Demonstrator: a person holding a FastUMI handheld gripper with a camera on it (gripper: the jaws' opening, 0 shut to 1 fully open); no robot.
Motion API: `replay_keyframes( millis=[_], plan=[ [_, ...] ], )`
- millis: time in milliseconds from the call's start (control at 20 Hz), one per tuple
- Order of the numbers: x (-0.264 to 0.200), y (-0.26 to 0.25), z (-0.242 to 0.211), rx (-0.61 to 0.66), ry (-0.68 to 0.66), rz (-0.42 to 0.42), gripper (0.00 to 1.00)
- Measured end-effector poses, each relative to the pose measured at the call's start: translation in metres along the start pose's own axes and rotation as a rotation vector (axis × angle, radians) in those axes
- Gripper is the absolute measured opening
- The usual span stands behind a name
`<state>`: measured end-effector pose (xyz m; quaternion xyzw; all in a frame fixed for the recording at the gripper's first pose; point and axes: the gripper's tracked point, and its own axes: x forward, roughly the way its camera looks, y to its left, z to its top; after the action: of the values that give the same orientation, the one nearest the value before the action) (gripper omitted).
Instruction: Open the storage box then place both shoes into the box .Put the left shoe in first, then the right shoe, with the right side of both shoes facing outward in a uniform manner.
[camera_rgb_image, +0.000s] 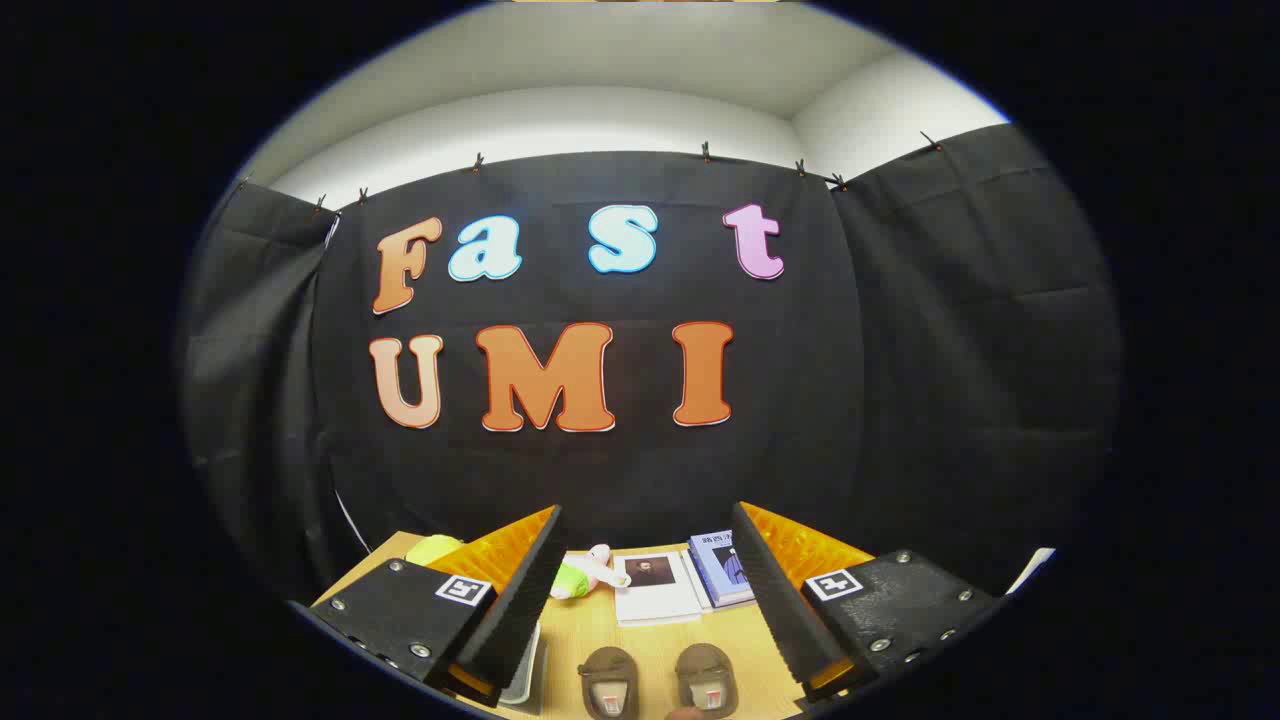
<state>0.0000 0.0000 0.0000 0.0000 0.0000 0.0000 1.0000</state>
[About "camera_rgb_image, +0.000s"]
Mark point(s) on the brown fuzzy shoe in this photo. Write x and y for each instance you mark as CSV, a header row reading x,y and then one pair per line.
x,y
706,664
608,668

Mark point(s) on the yellow plush toy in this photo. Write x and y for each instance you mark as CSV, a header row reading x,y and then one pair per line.
x,y
435,549

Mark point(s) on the blue book with figure cover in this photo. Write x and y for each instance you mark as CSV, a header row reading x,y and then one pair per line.
x,y
722,572

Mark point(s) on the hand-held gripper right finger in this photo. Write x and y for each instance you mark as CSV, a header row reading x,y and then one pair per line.
x,y
780,600

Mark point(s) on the pink and green plush toy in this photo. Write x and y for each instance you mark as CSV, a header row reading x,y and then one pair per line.
x,y
572,580

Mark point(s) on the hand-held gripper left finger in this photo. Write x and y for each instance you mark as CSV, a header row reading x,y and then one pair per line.
x,y
520,600

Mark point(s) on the row of black cloth clips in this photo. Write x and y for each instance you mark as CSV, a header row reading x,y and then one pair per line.
x,y
705,152

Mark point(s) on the white flat panel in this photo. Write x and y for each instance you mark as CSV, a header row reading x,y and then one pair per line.
x,y
1030,570

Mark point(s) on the grey fabric storage box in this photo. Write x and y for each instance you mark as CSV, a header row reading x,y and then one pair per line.
x,y
526,682

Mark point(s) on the white book with portrait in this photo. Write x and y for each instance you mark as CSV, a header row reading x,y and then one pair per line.
x,y
658,598

